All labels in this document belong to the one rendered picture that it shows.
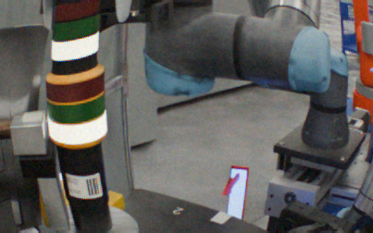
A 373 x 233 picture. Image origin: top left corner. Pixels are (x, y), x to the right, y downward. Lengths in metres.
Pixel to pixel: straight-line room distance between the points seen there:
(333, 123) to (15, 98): 0.84
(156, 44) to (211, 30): 0.06
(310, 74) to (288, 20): 0.07
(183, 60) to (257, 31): 0.09
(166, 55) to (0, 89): 0.22
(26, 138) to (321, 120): 0.88
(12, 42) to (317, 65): 0.32
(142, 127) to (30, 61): 3.25
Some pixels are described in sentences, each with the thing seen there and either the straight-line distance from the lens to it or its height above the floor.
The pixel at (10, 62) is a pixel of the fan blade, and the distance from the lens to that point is 0.44.
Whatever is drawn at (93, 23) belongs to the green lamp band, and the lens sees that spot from 0.29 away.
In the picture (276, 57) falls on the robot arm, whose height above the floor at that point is 1.37.
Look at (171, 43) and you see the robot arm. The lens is 0.54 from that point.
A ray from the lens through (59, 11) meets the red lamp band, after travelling 0.29.
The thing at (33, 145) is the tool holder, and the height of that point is 1.37.
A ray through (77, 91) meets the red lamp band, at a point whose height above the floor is 1.40.
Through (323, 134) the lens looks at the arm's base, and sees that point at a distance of 1.12.
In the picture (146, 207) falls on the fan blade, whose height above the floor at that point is 1.19.
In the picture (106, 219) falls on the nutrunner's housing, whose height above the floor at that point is 1.30.
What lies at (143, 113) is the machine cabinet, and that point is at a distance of 3.64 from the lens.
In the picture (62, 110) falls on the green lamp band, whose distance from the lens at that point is 0.30.
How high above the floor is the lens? 1.48
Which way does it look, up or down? 20 degrees down
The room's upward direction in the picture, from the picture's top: 1 degrees counter-clockwise
